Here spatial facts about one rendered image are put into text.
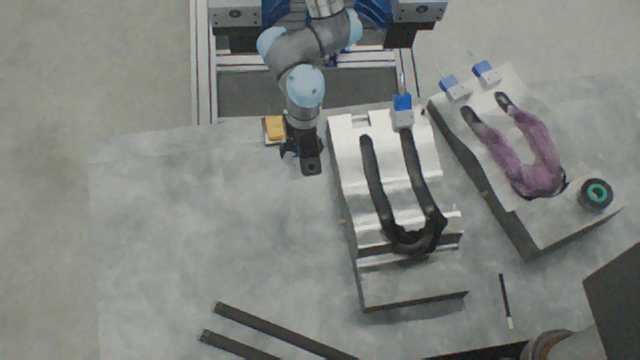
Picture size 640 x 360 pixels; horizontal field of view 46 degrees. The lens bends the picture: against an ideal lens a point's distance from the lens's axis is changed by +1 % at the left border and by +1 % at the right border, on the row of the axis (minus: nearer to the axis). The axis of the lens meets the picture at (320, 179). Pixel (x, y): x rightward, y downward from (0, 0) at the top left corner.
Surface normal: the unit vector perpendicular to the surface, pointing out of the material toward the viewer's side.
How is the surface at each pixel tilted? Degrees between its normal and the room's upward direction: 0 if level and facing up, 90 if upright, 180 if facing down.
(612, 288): 90
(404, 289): 0
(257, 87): 0
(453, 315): 0
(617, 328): 90
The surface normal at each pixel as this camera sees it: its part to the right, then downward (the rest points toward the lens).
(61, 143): 0.07, -0.40
